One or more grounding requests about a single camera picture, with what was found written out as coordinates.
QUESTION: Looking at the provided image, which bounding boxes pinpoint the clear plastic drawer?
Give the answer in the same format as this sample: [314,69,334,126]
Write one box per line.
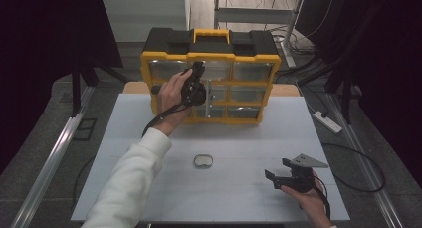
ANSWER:
[190,61,232,82]

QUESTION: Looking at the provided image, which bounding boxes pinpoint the black metal stand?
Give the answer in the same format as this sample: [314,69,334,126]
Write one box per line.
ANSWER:
[297,55,362,124]
[71,55,130,117]

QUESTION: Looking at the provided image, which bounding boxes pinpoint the grid of clear drawers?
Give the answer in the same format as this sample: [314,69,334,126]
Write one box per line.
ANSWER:
[147,59,275,119]

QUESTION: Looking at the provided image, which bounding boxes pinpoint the dark floor hatch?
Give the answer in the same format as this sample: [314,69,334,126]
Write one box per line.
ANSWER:
[73,117,98,142]

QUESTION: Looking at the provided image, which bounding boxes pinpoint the metal floor rail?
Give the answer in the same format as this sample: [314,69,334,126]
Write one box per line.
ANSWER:
[326,93,404,228]
[9,85,96,228]

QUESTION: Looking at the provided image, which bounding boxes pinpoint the person's right hand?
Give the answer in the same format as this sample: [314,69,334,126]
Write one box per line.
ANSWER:
[280,171,333,228]

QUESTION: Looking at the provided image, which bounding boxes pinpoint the yellow black organizer case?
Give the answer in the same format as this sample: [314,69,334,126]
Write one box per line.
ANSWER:
[139,27,283,125]

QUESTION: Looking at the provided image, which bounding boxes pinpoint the person's left hand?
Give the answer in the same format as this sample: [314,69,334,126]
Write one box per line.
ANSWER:
[152,69,193,137]

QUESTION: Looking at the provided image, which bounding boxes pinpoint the white metal desk frame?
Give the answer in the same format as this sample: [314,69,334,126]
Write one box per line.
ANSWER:
[213,0,305,68]

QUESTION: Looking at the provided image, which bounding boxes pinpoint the white power strip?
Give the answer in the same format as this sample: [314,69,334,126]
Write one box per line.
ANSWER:
[313,111,343,134]

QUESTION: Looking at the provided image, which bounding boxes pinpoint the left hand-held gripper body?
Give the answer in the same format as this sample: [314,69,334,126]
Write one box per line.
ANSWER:
[180,78,213,119]

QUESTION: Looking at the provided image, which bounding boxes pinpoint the dark curtain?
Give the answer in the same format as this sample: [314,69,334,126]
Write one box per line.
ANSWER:
[0,0,123,176]
[295,0,422,189]

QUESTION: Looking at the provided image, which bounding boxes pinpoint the wooden table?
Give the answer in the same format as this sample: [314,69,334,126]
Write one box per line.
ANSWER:
[122,81,302,97]

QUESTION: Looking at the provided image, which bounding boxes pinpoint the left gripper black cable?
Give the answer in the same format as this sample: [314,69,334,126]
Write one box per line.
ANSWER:
[141,100,192,138]

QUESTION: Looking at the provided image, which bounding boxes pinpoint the grey oval ring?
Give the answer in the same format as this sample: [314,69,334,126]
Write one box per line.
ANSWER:
[193,153,214,169]

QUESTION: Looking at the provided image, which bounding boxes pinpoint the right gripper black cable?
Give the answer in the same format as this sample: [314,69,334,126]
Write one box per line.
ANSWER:
[298,176,331,221]

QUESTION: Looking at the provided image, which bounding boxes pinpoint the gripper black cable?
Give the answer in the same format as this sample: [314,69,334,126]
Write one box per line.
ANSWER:
[298,176,331,221]
[141,100,192,138]

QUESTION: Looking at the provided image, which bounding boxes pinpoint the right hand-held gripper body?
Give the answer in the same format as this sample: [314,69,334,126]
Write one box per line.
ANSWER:
[273,153,329,193]

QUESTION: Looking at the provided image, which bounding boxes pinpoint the black floor cable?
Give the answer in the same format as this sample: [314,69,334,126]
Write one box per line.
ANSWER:
[321,142,386,193]
[72,154,98,212]

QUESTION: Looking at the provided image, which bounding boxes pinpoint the tangle of floor cables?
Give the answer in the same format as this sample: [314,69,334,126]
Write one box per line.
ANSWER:
[268,22,319,57]

